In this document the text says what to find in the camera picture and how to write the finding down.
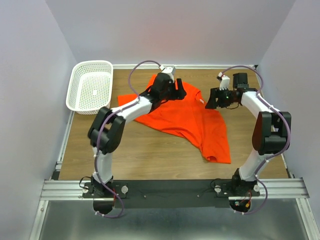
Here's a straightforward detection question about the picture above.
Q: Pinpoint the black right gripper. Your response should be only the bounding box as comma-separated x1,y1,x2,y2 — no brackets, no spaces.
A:
203,87,236,110

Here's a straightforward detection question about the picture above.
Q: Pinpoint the orange t shirt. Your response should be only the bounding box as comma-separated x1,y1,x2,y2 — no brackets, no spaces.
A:
117,73,232,165

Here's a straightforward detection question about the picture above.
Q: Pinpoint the white perforated plastic basket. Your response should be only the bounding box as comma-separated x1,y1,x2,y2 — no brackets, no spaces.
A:
65,60,114,115

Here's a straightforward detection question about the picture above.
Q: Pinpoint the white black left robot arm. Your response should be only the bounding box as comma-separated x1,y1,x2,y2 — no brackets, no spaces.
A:
82,72,187,198

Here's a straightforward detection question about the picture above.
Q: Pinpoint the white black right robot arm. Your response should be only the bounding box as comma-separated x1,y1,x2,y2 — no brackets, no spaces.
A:
205,72,292,197

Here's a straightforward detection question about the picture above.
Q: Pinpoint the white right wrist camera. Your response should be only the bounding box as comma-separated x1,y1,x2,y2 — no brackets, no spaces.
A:
216,72,230,91

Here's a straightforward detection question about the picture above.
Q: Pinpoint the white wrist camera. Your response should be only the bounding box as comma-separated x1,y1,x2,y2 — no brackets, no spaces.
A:
216,72,230,91
158,64,176,82

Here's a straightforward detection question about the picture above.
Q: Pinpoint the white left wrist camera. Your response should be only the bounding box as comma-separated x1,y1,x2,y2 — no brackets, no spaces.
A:
158,64,176,82

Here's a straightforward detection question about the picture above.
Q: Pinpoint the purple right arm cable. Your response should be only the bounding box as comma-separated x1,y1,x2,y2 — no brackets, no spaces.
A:
219,65,292,216

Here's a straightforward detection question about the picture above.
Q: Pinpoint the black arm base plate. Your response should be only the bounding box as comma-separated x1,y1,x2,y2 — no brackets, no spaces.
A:
82,178,260,209

